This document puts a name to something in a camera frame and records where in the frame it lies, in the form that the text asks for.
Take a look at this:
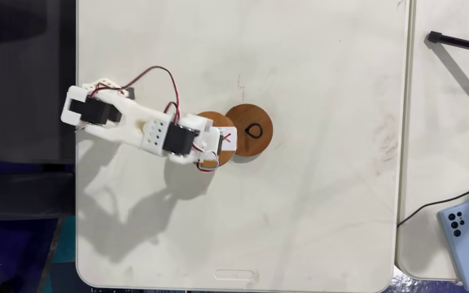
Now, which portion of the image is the thin black cable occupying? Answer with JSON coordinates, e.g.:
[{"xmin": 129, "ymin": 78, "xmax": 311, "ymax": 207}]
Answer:
[{"xmin": 396, "ymin": 186, "xmax": 469, "ymax": 227}]

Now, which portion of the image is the long red servo wire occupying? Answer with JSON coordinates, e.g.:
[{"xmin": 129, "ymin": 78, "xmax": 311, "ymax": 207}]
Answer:
[{"xmin": 90, "ymin": 65, "xmax": 182, "ymax": 123}]

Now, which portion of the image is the plain wooden lid black loop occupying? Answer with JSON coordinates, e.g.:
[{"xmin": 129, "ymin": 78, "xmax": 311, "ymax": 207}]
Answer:
[{"xmin": 225, "ymin": 103, "xmax": 274, "ymax": 158}]

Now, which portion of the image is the black rod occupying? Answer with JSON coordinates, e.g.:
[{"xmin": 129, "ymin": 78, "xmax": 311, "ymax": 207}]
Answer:
[{"xmin": 426, "ymin": 30, "xmax": 469, "ymax": 56}]

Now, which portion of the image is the wooden lid with red cross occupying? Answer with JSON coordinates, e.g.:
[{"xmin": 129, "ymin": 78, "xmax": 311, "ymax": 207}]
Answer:
[{"xmin": 195, "ymin": 111, "xmax": 239, "ymax": 167}]

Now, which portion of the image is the wide mesh back office chair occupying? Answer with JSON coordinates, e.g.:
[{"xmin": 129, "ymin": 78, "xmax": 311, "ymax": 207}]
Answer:
[{"xmin": 0, "ymin": 0, "xmax": 77, "ymax": 164}]

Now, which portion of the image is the grey cushion office chair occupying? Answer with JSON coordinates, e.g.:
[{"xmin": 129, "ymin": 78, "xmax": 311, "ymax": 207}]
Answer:
[{"xmin": 0, "ymin": 173, "xmax": 77, "ymax": 223}]

